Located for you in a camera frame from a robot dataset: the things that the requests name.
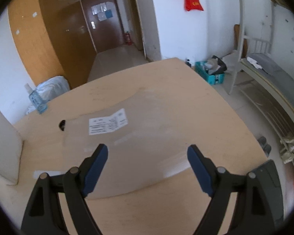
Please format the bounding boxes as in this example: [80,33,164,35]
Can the white plastic bag bundle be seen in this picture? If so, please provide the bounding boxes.
[26,76,70,115]

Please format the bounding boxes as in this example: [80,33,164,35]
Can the wooden wardrobe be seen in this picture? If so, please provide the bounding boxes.
[8,0,96,88]

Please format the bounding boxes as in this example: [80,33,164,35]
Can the dark brown entrance door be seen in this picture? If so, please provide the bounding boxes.
[82,0,125,53]

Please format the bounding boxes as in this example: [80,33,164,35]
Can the teal cardboard box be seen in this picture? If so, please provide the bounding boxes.
[194,55,227,85]

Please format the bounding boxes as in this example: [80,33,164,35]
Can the red fire extinguisher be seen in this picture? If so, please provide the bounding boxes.
[125,31,132,46]

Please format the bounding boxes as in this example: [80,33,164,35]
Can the white foam box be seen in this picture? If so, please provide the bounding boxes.
[0,111,23,185]

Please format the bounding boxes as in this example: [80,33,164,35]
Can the brown paper sheet with label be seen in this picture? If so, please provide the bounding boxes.
[63,90,194,200]

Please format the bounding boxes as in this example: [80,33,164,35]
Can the black slippers on floor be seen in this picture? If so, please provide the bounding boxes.
[257,136,272,157]

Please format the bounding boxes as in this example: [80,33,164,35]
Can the white foam strip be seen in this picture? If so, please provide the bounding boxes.
[33,170,67,179]

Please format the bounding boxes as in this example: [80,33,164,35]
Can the side room doorway frame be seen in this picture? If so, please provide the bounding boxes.
[124,0,146,58]

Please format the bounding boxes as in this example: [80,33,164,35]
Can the grey metal bunk bed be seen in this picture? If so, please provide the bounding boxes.
[227,0,294,167]

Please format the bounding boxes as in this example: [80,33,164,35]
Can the clear blue spray bottle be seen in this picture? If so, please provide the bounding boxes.
[25,84,48,114]

